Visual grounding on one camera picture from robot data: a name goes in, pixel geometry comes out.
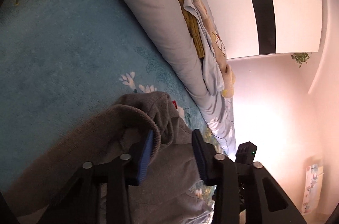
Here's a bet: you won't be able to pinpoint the light blue shirt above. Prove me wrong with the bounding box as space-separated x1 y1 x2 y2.
183 0 225 95

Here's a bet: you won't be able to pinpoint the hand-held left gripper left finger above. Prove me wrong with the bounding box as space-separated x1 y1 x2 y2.
37 130 155 224

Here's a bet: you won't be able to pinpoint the olive knit sweater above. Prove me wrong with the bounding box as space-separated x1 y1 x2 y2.
171 0 206 59

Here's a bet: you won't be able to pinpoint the grey pants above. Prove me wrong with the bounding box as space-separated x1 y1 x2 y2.
4 91 231 224

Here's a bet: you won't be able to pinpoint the hanging green plant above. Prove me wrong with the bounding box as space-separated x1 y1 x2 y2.
291 53 310 68

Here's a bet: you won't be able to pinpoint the cream fluffy garment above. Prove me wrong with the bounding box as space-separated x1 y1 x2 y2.
192 0 236 99

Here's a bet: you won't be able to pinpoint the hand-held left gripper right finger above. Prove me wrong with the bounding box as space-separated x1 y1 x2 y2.
191 129 308 224

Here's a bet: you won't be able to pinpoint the light blue floral duvet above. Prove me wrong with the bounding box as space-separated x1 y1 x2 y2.
99 0 237 157

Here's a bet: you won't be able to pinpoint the wall poster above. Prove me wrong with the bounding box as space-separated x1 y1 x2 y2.
302 158 325 215

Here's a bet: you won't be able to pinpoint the white wardrobe with black stripe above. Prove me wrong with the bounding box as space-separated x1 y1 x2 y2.
195 0 325 60

